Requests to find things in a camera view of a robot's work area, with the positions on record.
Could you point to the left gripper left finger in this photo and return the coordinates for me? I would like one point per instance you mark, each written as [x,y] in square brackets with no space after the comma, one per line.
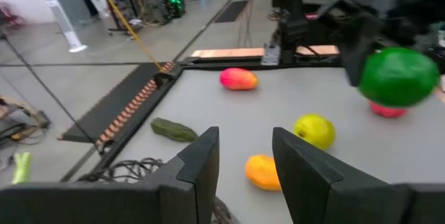
[194,182]

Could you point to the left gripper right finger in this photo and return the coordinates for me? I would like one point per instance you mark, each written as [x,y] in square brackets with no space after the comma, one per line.
[313,189]

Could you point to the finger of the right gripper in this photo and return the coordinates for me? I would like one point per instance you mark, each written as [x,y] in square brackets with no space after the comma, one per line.
[355,64]

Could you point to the green lime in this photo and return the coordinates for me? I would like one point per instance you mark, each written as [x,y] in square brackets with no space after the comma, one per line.
[398,78]

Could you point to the small orange citrus fruit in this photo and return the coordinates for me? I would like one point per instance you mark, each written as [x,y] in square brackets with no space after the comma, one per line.
[260,172]

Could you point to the green cucumber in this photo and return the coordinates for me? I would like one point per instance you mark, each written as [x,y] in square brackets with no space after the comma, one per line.
[174,130]

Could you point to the yellow-green apple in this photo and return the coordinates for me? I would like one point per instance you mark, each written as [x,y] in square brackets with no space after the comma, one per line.
[314,131]

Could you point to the pink red bumpy fruit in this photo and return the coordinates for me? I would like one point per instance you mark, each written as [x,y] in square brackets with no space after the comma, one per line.
[387,112]

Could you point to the red yellow mango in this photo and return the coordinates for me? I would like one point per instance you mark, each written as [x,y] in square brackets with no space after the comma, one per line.
[238,79]

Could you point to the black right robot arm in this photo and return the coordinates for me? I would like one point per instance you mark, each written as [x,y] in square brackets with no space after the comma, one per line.
[410,8]

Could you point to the dark floor mat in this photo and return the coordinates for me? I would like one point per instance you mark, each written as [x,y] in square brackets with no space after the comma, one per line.
[232,11]

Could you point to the yellow-green object on floor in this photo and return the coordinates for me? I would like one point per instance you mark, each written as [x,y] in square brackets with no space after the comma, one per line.
[21,168]

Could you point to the green-lit computer case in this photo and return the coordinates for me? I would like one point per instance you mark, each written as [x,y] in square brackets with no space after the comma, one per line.
[174,5]

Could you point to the white tower fan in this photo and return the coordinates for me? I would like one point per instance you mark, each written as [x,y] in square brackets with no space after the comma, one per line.
[66,25]

